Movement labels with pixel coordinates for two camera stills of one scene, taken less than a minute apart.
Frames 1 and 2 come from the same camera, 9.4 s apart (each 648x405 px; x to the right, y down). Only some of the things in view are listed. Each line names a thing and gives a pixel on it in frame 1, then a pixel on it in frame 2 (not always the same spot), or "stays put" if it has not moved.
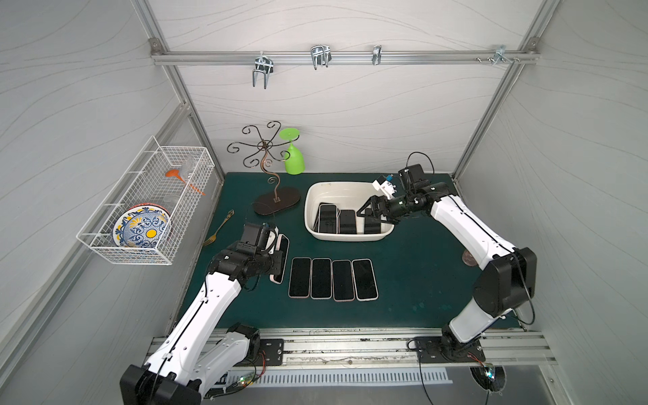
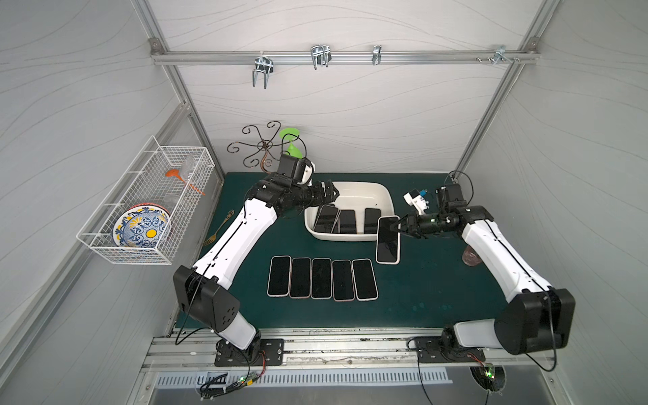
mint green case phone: (321, 278) stays put
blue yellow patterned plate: (142, 226) stays put
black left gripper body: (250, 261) -> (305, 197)
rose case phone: (299, 278) stays put
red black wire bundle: (247, 380) stays put
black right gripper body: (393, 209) -> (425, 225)
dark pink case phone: (372, 225) -> (388, 240)
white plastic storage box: (349, 196) stays put
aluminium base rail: (324, 348) stays put
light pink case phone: (282, 245) -> (279, 276)
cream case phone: (364, 279) stays put
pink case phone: (342, 281) stays put
